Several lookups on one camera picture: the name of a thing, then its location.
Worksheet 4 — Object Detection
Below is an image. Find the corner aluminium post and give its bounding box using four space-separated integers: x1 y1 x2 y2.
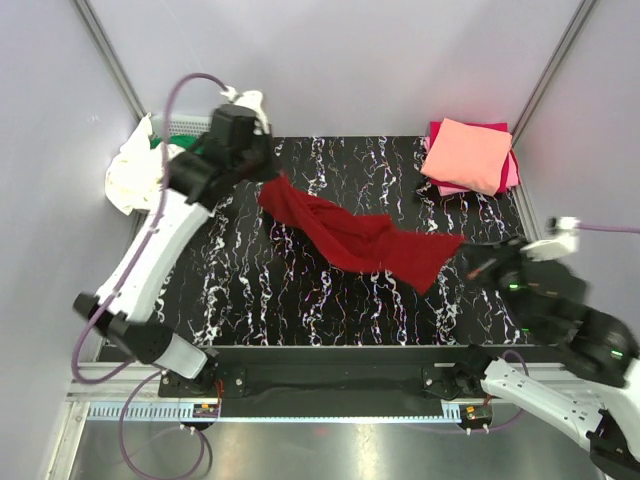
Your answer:
71 0 146 121
512 0 599 145

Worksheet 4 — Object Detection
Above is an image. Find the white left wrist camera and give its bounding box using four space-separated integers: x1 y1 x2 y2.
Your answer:
221 85 271 134

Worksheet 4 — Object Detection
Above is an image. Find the right orange connector board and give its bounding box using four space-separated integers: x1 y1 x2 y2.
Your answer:
464 404 493 423

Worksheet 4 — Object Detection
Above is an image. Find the folded salmon t shirt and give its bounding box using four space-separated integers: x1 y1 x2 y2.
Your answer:
424 118 512 196

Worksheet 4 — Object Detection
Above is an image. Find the right corner aluminium post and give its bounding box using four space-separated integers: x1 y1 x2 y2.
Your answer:
512 0 599 145

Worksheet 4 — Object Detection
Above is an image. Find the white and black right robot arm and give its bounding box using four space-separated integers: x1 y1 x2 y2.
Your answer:
460 237 639 479

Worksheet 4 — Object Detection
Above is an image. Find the green t shirt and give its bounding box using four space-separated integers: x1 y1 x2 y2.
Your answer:
169 135 203 154

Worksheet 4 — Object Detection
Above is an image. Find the dark red t shirt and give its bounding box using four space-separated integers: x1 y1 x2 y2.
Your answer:
258 176 464 294

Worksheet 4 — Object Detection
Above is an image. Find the folded crimson t shirt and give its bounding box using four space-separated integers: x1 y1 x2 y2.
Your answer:
429 121 509 146

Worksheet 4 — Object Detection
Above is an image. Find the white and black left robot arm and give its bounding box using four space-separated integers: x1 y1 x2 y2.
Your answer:
73 100 277 381

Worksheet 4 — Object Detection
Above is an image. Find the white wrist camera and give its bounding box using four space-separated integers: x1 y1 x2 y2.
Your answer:
221 85 271 134
522 216 579 261

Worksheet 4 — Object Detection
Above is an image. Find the white plastic laundry basket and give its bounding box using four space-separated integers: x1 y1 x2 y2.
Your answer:
139 113 211 143

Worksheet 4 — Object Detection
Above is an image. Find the orange connector board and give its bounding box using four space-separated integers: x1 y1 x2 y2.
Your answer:
192 403 220 418
464 404 493 423

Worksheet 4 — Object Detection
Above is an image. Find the white slotted cable duct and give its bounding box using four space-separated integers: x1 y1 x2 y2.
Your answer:
87 400 462 424

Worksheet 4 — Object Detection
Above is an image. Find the left orange connector board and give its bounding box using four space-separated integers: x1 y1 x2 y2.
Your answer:
192 403 220 418

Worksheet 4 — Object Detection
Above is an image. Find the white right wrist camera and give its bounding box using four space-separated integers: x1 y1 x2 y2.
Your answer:
522 216 579 261

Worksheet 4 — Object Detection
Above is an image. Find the left corner aluminium post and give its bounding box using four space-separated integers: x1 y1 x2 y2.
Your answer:
71 0 146 121

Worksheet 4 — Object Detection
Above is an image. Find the folded pink t shirt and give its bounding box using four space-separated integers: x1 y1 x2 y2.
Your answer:
420 150 520 196

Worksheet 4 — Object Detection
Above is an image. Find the white t shirt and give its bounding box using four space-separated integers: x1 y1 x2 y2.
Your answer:
104 114 164 215

